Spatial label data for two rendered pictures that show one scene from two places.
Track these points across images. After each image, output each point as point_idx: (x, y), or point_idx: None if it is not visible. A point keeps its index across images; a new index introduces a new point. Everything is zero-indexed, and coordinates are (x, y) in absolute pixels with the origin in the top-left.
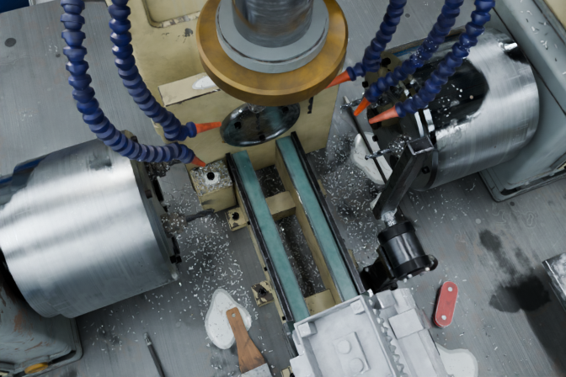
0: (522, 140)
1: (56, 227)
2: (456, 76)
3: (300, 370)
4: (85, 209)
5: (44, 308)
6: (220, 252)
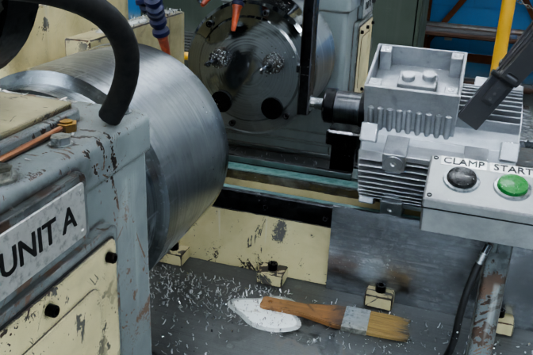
0: (331, 37)
1: (109, 71)
2: None
3: (398, 150)
4: None
5: (146, 189)
6: (192, 282)
